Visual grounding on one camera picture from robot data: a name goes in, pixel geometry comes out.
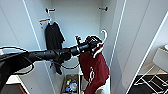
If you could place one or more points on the white jacket hanger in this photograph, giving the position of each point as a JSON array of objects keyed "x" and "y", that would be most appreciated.
[{"x": 105, "y": 36}]

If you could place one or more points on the white round item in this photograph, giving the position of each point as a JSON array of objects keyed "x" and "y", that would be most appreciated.
[{"x": 73, "y": 86}]

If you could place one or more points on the dark wardrobe hook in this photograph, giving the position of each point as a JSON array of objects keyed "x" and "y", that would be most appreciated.
[
  {"x": 105, "y": 9},
  {"x": 50, "y": 10}
]

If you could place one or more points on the orange frame stand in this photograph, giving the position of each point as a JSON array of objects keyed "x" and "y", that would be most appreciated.
[{"x": 18, "y": 88}]

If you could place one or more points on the white t-shirt hanger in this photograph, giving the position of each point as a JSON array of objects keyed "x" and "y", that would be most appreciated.
[{"x": 50, "y": 22}]

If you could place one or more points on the black t-shirt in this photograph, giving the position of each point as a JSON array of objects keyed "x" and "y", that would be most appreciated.
[{"x": 54, "y": 38}]

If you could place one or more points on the blue item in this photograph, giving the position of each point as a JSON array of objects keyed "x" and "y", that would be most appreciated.
[{"x": 68, "y": 88}]

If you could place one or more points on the white wardrobe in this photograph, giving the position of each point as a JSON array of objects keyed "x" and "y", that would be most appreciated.
[{"x": 76, "y": 20}]

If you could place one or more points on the red and white jacket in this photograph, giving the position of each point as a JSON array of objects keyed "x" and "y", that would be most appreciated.
[{"x": 95, "y": 70}]

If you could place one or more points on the wicker basket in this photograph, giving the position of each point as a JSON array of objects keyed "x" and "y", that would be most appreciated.
[{"x": 63, "y": 87}]

